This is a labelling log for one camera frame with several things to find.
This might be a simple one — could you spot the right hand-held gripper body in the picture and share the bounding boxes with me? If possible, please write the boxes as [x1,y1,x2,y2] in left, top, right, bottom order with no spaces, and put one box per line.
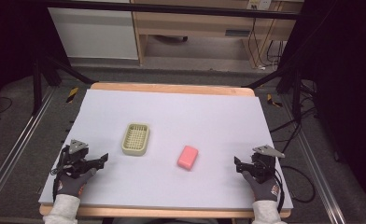
[249,145,287,185]

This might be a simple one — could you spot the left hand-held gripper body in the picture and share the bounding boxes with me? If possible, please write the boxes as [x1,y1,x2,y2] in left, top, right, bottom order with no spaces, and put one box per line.
[59,139,95,180]

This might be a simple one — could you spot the person's left hand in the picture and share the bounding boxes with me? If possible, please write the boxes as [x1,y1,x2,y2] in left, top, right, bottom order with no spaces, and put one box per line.
[52,167,98,200]

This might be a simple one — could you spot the person's right hand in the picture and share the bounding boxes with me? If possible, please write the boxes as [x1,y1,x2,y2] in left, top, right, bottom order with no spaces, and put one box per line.
[241,170,282,203]

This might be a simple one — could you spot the beige slotted soap dish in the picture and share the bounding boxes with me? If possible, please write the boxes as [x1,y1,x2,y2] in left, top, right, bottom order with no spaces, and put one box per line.
[120,122,151,157]

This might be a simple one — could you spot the pink soap bar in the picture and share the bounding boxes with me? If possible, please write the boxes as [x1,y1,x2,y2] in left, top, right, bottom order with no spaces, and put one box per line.
[176,145,200,172]

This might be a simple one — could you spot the white foam mat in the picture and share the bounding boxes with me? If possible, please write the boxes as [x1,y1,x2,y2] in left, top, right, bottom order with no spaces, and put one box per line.
[37,89,294,212]

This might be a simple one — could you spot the yellow black tape marker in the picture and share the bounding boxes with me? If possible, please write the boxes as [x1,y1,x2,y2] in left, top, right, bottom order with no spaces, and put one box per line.
[65,86,79,105]
[266,93,282,109]

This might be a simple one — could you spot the black metal stand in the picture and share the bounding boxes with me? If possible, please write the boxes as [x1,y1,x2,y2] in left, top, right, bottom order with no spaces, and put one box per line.
[242,60,304,123]
[31,55,95,117]

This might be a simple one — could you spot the wooden table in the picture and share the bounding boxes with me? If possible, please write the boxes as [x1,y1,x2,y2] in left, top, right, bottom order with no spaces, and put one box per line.
[38,81,293,219]

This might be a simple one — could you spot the white cabinet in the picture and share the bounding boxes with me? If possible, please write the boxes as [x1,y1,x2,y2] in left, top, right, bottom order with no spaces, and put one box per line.
[48,7,139,61]

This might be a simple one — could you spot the wooden desk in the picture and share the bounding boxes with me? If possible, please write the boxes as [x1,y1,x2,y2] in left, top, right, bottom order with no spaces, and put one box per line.
[130,0,304,68]

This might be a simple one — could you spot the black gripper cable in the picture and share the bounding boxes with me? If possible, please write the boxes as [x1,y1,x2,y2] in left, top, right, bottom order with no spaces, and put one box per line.
[49,146,67,202]
[273,164,317,214]

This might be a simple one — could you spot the bundle of black floor cables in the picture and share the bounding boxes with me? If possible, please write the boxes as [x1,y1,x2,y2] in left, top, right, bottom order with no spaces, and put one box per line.
[269,78,318,145]

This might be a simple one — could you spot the metal floor rail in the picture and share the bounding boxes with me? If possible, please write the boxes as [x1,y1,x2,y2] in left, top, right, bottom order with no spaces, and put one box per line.
[279,92,345,224]
[0,86,57,217]

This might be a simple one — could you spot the hanging cables under desk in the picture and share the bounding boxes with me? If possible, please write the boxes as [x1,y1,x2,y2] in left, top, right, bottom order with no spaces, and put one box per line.
[246,8,286,70]

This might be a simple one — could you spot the white wall power outlet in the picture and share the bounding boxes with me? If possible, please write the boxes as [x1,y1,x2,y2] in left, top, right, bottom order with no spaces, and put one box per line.
[246,0,272,11]

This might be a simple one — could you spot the black frame bar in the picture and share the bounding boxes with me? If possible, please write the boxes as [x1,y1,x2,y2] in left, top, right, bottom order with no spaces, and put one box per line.
[45,0,301,21]

